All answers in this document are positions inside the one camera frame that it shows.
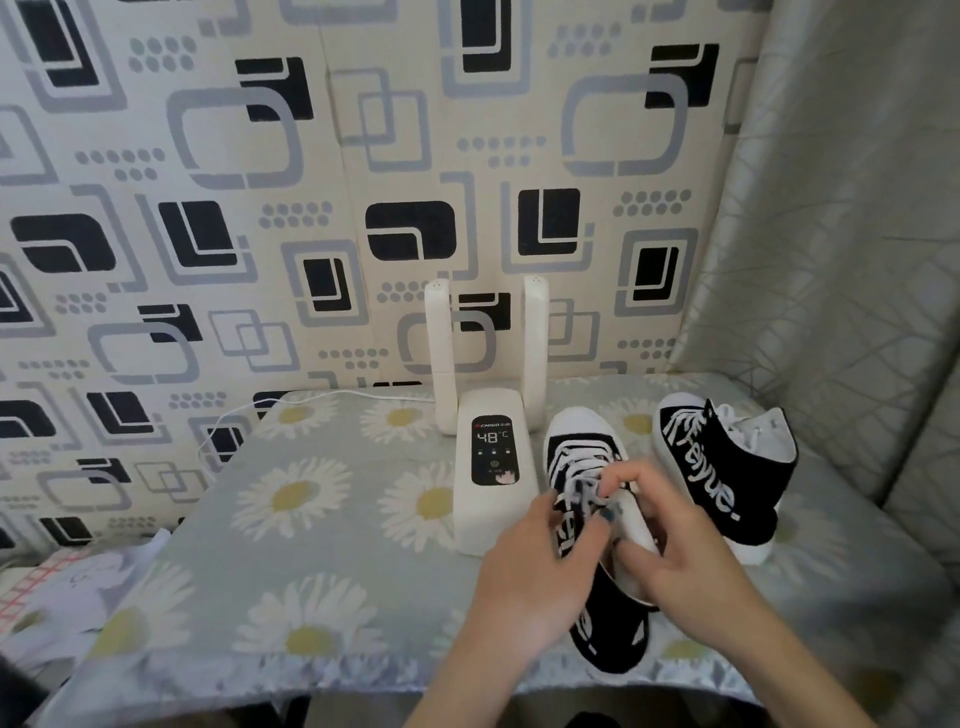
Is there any grey daisy print tablecloth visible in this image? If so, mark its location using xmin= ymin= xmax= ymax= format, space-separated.
xmin=30 ymin=371 xmax=955 ymax=728

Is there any white power cable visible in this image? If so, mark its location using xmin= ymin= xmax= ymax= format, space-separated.
xmin=196 ymin=388 xmax=440 ymax=460

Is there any person's right forearm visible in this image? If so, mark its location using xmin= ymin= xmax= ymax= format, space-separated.
xmin=673 ymin=592 xmax=880 ymax=728

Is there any person's right hand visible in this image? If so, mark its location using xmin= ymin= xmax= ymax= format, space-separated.
xmin=600 ymin=459 xmax=759 ymax=645

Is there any person's left hand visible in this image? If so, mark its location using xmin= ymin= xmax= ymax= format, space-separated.
xmin=468 ymin=491 xmax=627 ymax=669

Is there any white electric shoe dryer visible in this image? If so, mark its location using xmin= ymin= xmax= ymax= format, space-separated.
xmin=423 ymin=274 xmax=551 ymax=558

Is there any black high-top sneaker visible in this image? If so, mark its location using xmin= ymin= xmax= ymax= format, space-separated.
xmin=651 ymin=392 xmax=798 ymax=567
xmin=541 ymin=407 xmax=663 ymax=681

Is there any grey patterned curtain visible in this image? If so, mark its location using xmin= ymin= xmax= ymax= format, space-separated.
xmin=666 ymin=0 xmax=960 ymax=728

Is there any white cloth with pink grid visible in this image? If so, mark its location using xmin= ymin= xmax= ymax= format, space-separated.
xmin=0 ymin=528 xmax=178 ymax=680

